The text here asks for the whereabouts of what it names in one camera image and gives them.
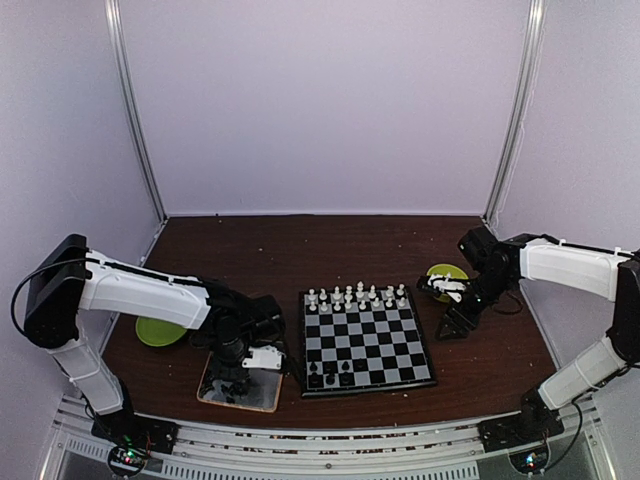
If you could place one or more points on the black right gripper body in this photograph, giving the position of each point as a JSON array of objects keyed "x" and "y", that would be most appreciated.
[{"x": 471, "y": 317}]

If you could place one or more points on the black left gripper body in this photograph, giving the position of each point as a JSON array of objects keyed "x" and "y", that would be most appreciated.
[{"x": 220, "y": 368}]

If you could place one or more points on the black and grey chessboard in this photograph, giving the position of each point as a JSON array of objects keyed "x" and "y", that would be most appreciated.
[{"x": 342, "y": 325}]

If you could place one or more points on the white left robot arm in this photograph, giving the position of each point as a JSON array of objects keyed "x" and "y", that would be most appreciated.
[{"x": 239, "y": 330}]

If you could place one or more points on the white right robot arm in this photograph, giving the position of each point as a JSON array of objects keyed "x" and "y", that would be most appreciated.
[{"x": 501, "y": 265}]

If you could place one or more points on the metal tray with wood rim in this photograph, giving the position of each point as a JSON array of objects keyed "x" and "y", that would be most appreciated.
[{"x": 263, "y": 395}]

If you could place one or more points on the green bowl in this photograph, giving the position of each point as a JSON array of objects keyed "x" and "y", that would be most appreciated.
[{"x": 447, "y": 269}]

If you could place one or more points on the green plate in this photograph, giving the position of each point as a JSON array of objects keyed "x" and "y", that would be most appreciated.
[{"x": 157, "y": 333}]

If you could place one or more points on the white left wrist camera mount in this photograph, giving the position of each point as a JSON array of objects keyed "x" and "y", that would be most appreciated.
[{"x": 266, "y": 358}]

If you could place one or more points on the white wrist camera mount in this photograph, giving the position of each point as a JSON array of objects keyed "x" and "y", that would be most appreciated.
[
  {"x": 444, "y": 286},
  {"x": 266, "y": 358}
]

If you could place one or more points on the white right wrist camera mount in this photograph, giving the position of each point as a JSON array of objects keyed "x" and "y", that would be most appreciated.
[{"x": 444, "y": 286}]

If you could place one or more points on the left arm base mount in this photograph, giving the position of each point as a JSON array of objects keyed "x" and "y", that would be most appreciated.
[{"x": 131, "y": 452}]

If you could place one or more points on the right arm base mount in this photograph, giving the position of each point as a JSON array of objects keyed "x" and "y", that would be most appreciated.
[{"x": 527, "y": 446}]

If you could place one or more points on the right aluminium frame post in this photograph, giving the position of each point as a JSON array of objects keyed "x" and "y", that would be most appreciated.
[{"x": 522, "y": 96}]

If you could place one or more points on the aluminium front rail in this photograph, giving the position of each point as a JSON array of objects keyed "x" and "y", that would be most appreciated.
[{"x": 448, "y": 450}]

